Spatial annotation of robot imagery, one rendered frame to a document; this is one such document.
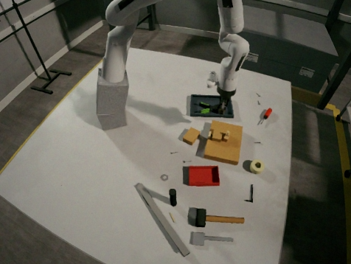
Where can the black mallet with wooden handle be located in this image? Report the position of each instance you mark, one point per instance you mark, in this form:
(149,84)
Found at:
(201,218)

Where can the red open tray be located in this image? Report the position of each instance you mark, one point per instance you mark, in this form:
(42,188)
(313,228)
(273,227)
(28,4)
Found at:
(204,176)

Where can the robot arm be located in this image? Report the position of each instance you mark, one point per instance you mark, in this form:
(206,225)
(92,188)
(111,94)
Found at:
(124,15)

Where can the pale yellow ring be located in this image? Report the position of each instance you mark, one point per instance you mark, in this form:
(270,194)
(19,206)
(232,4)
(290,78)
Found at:
(255,170)

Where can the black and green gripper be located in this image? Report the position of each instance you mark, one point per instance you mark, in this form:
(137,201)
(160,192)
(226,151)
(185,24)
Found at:
(225,95)

